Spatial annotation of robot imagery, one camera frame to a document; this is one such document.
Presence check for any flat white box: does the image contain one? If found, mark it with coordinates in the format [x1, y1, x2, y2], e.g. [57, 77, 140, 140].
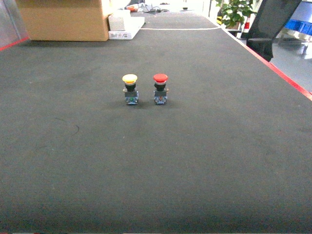
[109, 17, 145, 40]

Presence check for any green potted plant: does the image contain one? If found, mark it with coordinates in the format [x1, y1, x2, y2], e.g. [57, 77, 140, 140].
[216, 0, 255, 29]

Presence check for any red table edge frame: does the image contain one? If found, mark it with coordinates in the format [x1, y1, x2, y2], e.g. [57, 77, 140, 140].
[220, 26, 312, 102]

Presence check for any small white box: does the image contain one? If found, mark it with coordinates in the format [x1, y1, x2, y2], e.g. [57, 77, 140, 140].
[108, 10, 131, 31]

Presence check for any black office chair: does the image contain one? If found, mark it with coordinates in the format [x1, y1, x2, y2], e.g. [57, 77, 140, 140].
[246, 0, 301, 62]

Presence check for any steel shelf rack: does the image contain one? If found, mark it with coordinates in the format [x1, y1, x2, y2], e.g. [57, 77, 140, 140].
[277, 0, 312, 59]

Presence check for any black conveyor belt mat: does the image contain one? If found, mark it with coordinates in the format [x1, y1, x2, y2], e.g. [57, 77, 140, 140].
[0, 12, 312, 234]

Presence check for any red mushroom push button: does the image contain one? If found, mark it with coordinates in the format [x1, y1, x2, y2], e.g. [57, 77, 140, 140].
[153, 74, 168, 104]

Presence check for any yellow mushroom push button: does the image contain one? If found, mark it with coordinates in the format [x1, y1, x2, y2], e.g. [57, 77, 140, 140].
[122, 74, 139, 105]

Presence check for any large cardboard box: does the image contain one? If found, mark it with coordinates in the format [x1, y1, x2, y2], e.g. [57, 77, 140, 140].
[16, 0, 113, 41]

